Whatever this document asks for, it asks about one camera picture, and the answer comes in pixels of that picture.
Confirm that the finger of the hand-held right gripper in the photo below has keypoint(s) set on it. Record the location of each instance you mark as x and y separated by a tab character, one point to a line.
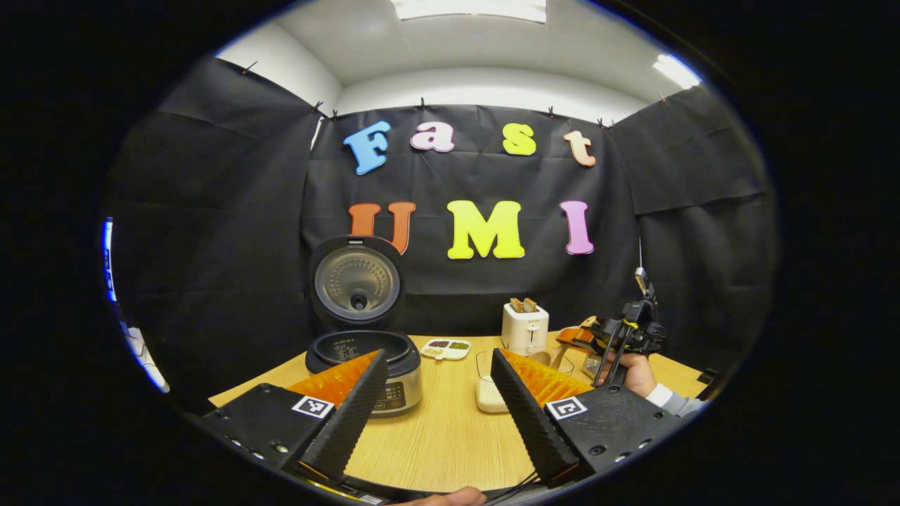
576	332

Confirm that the black backdrop cloth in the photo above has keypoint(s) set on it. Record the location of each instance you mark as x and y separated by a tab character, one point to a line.
232	246

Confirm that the large ceiling light panel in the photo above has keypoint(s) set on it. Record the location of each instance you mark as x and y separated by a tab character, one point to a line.
467	8

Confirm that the toast slice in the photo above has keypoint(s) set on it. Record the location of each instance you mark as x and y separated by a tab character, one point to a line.
530	305
517	306

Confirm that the white divided condiment dish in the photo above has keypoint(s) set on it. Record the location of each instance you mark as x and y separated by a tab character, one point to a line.
446	348

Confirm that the wooden spoon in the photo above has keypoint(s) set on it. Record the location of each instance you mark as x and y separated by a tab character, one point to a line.
545	358

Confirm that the small ceiling light panel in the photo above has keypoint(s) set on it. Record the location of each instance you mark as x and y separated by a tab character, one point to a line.
676	70

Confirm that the clear plastic container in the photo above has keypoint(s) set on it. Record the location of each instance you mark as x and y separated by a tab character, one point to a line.
485	365

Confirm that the white toaster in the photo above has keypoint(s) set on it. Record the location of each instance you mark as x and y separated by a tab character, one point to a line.
525	334

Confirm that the silver black rice cooker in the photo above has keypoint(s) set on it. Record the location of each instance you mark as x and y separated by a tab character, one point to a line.
358	281

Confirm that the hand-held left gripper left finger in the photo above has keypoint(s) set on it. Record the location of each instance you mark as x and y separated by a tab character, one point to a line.
348	422

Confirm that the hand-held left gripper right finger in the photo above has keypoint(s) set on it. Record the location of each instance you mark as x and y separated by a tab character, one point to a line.
534	422

